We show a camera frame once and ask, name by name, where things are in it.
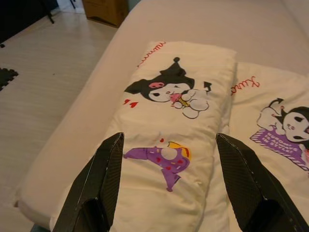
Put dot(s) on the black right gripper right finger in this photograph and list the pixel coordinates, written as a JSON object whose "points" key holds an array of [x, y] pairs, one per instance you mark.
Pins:
{"points": [[248, 188]]}

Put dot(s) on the cream cartoon print blanket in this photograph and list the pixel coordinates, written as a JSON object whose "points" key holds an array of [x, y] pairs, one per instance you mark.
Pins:
{"points": [[205, 60]]}

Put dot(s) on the bed with beige sheet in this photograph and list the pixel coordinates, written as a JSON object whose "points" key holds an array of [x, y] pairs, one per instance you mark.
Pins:
{"points": [[193, 21]]}

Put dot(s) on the large black case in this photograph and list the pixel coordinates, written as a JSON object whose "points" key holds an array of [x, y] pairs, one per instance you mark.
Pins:
{"points": [[19, 17]]}

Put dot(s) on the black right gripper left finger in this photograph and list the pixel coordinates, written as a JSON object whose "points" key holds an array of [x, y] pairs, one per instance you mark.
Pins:
{"points": [[96, 188]]}

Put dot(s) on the brown wooden cabinet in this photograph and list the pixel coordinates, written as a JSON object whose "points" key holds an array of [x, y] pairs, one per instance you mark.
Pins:
{"points": [[106, 12]]}

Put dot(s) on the black foam floor mat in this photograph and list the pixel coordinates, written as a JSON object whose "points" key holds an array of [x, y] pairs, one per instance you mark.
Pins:
{"points": [[7, 77]]}

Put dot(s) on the black tripod stand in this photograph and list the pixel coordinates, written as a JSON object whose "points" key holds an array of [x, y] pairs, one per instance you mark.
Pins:
{"points": [[49, 12]]}

